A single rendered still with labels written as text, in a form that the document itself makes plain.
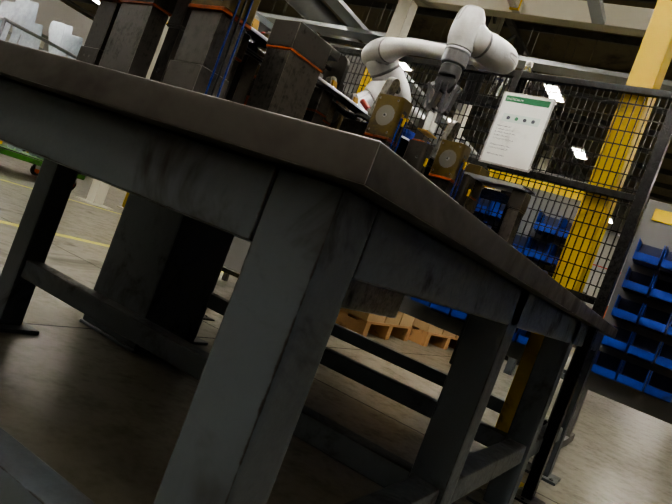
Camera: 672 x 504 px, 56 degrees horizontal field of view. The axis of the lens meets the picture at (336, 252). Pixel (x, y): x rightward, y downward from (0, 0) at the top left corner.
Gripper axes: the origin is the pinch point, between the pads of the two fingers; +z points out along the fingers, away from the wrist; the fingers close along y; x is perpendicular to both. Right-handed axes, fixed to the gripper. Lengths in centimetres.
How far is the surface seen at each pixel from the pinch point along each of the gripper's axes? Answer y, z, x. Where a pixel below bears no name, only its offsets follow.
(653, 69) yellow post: -46, -52, -58
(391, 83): -10.2, 3.1, 42.4
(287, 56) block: -15, 16, 87
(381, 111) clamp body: -11.3, 11.7, 43.6
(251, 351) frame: -78, 62, 138
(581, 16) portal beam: 118, -221, -360
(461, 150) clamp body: -19.3, 9.0, 8.4
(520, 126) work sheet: -6, -21, -54
